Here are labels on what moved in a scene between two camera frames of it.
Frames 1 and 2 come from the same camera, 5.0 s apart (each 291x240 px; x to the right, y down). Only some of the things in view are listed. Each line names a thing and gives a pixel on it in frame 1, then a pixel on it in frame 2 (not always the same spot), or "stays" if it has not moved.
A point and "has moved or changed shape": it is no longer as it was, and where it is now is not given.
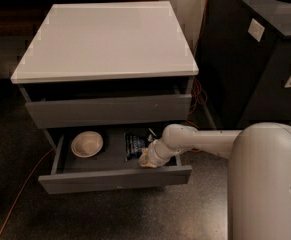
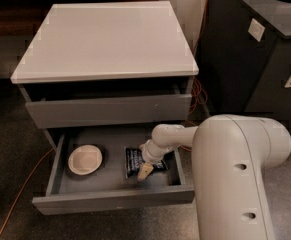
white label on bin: x=255 y=30 stays
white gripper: x=156 y=155 stays
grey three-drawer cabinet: x=104 y=78 stays
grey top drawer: x=107 y=103 stays
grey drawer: x=108 y=170 has moved or changed shape
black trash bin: x=252 y=55 stays
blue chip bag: x=134 y=143 → x=134 y=159
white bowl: x=87 y=144 → x=84 y=159
